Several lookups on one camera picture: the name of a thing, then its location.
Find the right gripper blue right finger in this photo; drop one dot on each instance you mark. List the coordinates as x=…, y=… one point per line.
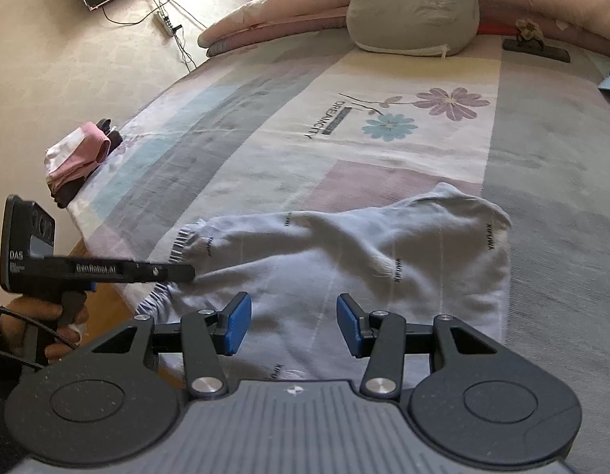
x=379, y=336

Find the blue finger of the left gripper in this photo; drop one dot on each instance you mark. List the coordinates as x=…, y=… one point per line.
x=141, y=272

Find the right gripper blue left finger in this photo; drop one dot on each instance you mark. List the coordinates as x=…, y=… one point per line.
x=207, y=335

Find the grey striped pants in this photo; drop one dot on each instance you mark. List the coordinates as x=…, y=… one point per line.
x=442, y=252

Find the black sleeved left forearm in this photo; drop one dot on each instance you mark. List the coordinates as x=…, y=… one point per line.
x=11, y=336

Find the dark folded garment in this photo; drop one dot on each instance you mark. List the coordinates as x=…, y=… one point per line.
x=68, y=191

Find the pink folded towel stack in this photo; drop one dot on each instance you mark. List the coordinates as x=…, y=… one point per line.
x=76, y=155

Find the white power strip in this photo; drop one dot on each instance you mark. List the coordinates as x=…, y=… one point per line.
x=165, y=23

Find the black phone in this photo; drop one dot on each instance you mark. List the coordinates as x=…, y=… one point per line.
x=537, y=49

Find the grey cat face cushion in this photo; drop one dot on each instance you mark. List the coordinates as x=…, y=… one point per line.
x=418, y=28

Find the pink folded quilt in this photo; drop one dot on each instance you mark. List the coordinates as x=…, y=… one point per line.
x=583, y=22

